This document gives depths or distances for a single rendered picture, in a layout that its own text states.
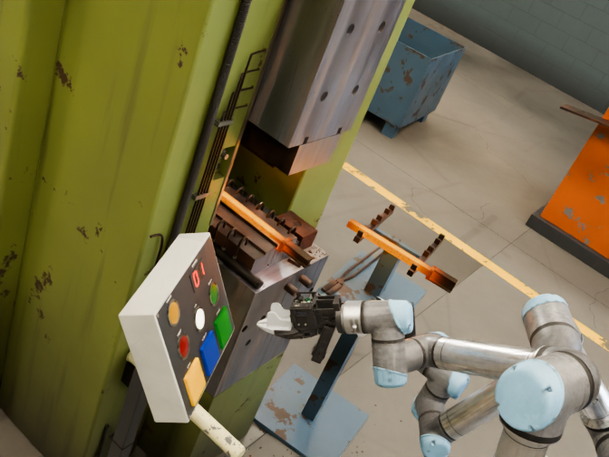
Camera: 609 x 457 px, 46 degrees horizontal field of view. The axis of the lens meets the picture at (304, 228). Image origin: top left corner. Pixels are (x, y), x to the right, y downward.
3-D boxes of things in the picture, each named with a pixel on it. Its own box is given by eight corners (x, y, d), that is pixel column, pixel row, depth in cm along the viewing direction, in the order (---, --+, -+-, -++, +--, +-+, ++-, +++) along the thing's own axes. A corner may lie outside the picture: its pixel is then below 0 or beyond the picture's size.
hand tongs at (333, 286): (391, 237, 298) (393, 234, 297) (401, 242, 296) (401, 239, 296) (320, 290, 250) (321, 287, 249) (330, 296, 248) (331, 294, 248)
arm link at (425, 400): (410, 429, 192) (427, 403, 187) (408, 399, 202) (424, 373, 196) (437, 438, 193) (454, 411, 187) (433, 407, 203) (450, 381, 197)
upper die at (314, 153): (329, 161, 204) (341, 133, 199) (287, 176, 188) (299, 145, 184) (226, 90, 219) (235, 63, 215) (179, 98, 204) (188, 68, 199)
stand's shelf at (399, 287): (424, 295, 274) (427, 290, 273) (385, 343, 241) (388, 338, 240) (359, 253, 282) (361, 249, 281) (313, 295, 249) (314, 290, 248)
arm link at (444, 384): (449, 407, 188) (464, 385, 184) (416, 381, 192) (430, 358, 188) (461, 393, 194) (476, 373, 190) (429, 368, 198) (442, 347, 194)
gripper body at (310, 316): (294, 291, 167) (343, 289, 164) (299, 321, 171) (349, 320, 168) (285, 309, 161) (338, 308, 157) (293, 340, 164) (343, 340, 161)
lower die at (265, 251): (289, 257, 222) (298, 235, 218) (248, 277, 207) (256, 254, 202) (197, 185, 238) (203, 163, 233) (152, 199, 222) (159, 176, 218)
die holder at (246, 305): (285, 350, 254) (329, 254, 231) (213, 397, 225) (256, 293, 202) (178, 260, 275) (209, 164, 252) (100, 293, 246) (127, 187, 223)
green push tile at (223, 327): (233, 330, 177) (226, 305, 173) (223, 349, 170) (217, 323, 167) (226, 330, 177) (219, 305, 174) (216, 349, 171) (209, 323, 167)
